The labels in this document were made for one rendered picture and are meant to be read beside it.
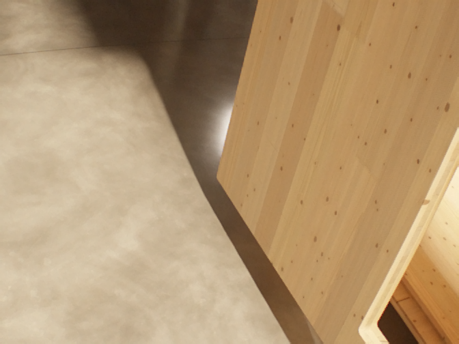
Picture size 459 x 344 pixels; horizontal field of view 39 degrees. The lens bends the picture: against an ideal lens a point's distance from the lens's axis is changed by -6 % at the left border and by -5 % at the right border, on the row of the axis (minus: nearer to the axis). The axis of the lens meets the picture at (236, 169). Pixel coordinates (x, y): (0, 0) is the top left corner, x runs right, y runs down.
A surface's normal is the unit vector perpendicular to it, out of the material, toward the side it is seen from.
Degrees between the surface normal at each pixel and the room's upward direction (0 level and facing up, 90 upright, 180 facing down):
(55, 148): 0
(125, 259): 0
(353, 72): 90
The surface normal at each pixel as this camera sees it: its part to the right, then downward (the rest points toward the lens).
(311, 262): -0.88, 0.13
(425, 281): 0.22, -0.74
